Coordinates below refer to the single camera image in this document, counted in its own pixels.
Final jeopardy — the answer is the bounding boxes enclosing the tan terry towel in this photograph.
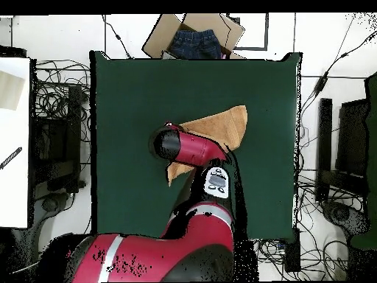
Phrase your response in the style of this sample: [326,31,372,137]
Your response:
[166,105,249,187]

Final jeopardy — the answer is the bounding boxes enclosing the black flat panel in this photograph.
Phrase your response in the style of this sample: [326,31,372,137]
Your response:
[335,98,370,178]

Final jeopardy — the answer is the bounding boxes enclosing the dark green table cloth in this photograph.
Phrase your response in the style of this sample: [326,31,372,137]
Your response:
[88,50,303,242]

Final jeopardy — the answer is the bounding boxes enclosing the blue denim jeans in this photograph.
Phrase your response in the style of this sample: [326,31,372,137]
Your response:
[169,29,223,60]

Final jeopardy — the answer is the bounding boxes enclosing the brown cardboard box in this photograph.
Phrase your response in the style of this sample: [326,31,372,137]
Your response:
[141,13,245,60]

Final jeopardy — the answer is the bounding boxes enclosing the black equipment rack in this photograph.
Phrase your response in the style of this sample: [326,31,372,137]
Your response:
[29,85,86,194]

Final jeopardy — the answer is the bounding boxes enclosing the black upright bar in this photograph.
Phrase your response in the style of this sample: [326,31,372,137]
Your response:
[315,98,334,203]

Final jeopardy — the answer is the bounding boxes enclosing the black striped strip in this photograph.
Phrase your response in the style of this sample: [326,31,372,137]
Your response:
[0,146,24,170]

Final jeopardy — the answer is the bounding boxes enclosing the beige block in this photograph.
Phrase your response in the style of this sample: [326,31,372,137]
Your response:
[0,70,25,111]

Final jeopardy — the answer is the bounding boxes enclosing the small black box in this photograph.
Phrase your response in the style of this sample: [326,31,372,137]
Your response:
[283,228,301,272]

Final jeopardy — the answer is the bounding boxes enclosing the white table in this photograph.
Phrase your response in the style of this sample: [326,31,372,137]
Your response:
[0,57,32,229]

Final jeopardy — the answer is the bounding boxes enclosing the thin black cable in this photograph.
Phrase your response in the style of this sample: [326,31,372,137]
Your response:
[101,14,133,60]

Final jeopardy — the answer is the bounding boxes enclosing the grey stand base with cables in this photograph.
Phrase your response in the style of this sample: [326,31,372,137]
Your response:
[35,191,76,219]

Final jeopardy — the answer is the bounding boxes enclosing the black cable with power brick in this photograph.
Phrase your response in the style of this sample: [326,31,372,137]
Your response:
[297,13,377,119]

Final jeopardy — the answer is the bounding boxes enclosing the black equipment base with cables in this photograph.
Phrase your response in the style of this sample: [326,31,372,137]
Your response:
[320,200,371,238]

